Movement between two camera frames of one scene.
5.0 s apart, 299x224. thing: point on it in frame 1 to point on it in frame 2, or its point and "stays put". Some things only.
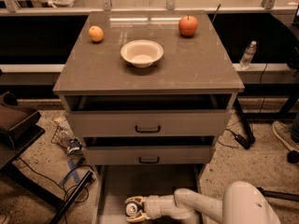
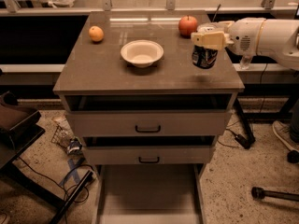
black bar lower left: (72, 197) stays put
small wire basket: (61, 137) stays put
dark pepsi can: (131, 208) to (204, 57)
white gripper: (151, 205) to (246, 36)
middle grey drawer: (147, 155) stays put
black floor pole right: (277, 194) stays put
